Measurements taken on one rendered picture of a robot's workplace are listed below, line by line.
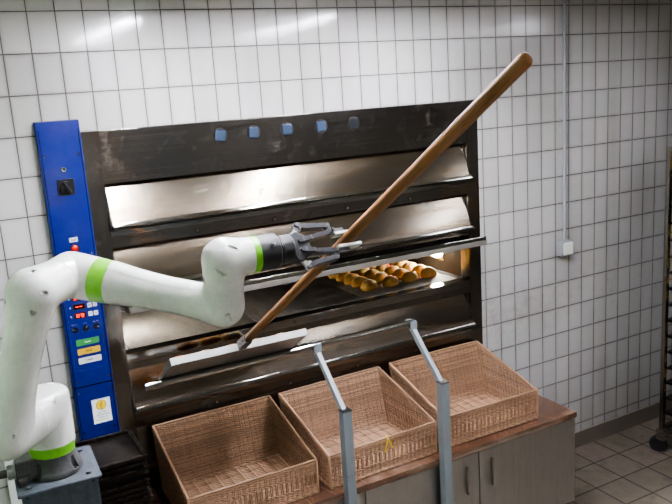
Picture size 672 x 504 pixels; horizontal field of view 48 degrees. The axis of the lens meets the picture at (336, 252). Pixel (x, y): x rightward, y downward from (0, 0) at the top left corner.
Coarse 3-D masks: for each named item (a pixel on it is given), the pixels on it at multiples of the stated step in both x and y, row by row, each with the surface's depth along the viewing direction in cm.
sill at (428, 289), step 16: (416, 288) 388; (432, 288) 388; (448, 288) 393; (352, 304) 367; (368, 304) 371; (384, 304) 375; (272, 320) 350; (288, 320) 351; (304, 320) 355; (192, 336) 334; (208, 336) 333; (224, 336) 336; (240, 336) 340; (128, 352) 319; (144, 352) 320; (160, 352) 323
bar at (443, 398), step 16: (352, 336) 324; (368, 336) 329; (416, 336) 336; (272, 352) 309; (288, 352) 310; (320, 352) 317; (208, 368) 296; (224, 368) 298; (432, 368) 329; (144, 384) 285; (160, 384) 286; (448, 384) 324; (336, 400) 306; (448, 400) 326; (448, 416) 327; (352, 432) 304; (448, 432) 329; (352, 448) 306; (448, 448) 330; (352, 464) 307; (448, 464) 332; (352, 480) 308; (448, 480) 333; (352, 496) 309; (448, 496) 334
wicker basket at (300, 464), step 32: (192, 416) 331; (224, 416) 338; (256, 416) 344; (160, 448) 315; (224, 448) 337; (256, 448) 343; (288, 448) 336; (192, 480) 329; (224, 480) 327; (256, 480) 299; (288, 480) 306
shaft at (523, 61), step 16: (512, 64) 136; (528, 64) 135; (496, 80) 141; (512, 80) 139; (480, 96) 145; (496, 96) 143; (464, 112) 150; (480, 112) 148; (448, 128) 155; (464, 128) 153; (432, 144) 161; (448, 144) 158; (416, 160) 167; (432, 160) 164; (400, 176) 174; (416, 176) 170; (384, 192) 181; (400, 192) 176; (384, 208) 184; (368, 224) 191; (352, 240) 200; (320, 272) 219; (304, 288) 231; (288, 304) 244
